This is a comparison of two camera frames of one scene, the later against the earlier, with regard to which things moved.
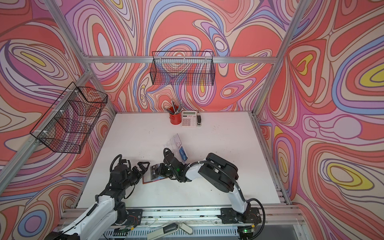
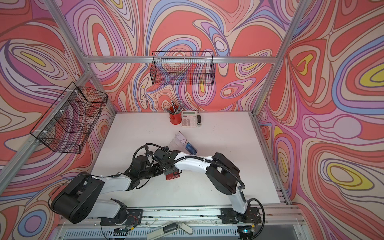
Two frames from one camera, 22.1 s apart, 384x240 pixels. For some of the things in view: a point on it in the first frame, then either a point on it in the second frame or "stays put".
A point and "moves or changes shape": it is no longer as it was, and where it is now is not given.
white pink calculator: [189, 119] stays put
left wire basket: [66, 126] stays put
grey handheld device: [169, 229] stays put
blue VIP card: [183, 154] moves or changes shape
